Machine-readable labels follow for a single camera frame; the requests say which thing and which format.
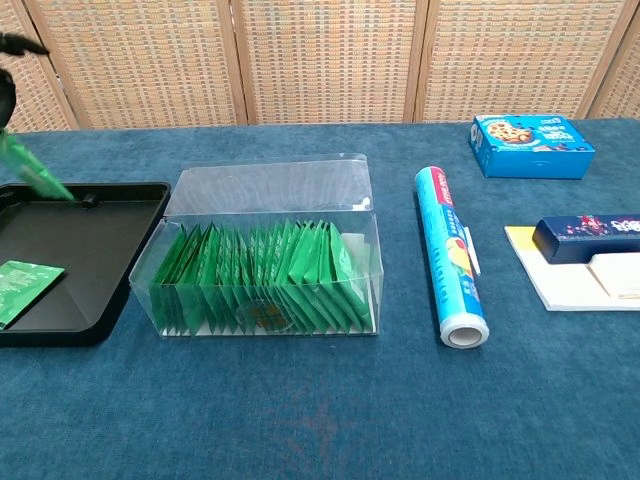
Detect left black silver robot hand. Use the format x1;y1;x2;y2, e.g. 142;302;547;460
0;32;51;131

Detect clear box of green sachets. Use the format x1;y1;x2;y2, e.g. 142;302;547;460
128;152;385;339

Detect black square plastic tray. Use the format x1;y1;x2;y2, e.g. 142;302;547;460
0;181;172;348

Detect green packets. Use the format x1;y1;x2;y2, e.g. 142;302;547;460
149;218;374;334

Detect blue wrap roll box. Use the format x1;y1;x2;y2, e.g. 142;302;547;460
414;166;489;349

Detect woven bamboo folding screen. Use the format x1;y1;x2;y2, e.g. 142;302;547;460
0;0;640;136

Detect blue carpet table mat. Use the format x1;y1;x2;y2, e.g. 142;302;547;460
0;118;640;480

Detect blue cookie box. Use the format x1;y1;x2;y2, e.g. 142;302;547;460
468;114;596;180

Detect white yellow card pad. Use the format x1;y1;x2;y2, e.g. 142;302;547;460
503;225;640;313

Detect dark blue printed box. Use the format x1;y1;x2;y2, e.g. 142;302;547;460
531;214;640;265

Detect small white box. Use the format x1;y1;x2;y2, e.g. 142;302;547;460
585;252;640;300

